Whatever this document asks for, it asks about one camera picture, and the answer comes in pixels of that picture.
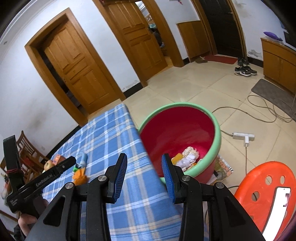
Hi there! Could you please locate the brown slipper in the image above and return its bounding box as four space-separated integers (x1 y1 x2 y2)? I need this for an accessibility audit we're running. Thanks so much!
195 56 208 64

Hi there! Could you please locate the black appliance on cabinet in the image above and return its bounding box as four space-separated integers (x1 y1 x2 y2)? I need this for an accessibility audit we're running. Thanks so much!
284 31 296 49

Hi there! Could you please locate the red door mat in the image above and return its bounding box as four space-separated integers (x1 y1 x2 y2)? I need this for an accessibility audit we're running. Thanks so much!
204 55 237 65

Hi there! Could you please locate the colourful paper under bucket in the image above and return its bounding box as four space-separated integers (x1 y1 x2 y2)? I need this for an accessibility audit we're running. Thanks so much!
207 155 234 185

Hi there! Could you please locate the white power strip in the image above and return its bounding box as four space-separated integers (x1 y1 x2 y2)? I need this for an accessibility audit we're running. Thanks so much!
232 132 255 147

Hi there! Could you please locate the blue sock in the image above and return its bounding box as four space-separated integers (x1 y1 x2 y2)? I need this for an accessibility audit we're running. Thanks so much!
77 152 88 168

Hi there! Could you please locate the low wooden wall panel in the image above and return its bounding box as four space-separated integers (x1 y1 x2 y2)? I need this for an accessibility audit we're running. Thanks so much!
177 21 211 62

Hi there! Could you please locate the black sneaker front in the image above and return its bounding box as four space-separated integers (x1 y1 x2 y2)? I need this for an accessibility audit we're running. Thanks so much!
234 66 257 77

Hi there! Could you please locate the black entrance door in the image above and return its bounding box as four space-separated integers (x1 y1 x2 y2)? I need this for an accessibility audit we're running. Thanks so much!
200 0 243 58

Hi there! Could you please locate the blue plaid tablecloth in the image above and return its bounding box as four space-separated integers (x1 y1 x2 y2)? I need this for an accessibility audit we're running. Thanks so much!
42 103 210 241

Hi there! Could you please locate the wooden door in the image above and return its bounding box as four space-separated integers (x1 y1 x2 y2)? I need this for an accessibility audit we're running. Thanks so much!
43 20 118 114
106 1 167 81

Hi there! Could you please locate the middle wooden door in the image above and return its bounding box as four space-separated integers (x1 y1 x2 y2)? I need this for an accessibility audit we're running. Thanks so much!
106 1 167 81

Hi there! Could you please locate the wooden sideboard cabinet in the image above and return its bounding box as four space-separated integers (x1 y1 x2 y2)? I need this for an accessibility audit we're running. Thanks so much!
261 38 295 94

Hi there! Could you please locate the orange plastic stool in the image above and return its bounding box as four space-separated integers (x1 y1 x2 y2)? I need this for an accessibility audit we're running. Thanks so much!
235 161 295 240

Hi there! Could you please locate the wooden chair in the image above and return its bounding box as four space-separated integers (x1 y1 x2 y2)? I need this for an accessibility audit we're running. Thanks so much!
16 131 49 168
0 148 41 183

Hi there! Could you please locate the person's left hand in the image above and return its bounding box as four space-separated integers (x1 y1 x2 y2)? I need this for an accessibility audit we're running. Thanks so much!
17 196 50 237

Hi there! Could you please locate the grey floor mat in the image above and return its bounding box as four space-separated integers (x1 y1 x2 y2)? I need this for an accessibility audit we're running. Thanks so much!
251 79 295 121

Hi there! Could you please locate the orange plush toy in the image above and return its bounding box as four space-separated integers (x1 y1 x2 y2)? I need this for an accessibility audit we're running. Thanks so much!
72 167 88 186

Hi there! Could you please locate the left wooden door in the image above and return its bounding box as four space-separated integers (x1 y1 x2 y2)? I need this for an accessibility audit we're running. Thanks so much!
43 20 118 114

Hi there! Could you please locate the brown apple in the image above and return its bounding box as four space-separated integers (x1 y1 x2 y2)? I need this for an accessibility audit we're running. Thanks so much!
43 160 55 172

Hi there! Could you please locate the white smartphone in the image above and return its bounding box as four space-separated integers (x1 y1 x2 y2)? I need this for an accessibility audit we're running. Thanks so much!
262 187 291 241

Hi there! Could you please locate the orange cardboard box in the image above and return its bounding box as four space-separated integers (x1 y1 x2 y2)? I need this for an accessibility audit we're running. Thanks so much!
52 154 66 165

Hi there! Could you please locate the white cloth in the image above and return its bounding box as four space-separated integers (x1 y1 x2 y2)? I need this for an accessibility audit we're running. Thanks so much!
182 147 199 159

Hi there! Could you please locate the black sneaker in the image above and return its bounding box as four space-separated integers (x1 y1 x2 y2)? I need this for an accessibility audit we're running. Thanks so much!
234 66 257 77
237 58 249 66

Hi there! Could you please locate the purple object on cabinet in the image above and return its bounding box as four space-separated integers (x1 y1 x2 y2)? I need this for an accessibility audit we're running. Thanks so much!
263 31 283 42

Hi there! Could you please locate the black sneaker back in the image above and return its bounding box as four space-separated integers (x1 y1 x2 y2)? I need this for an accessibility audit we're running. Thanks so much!
237 58 249 66

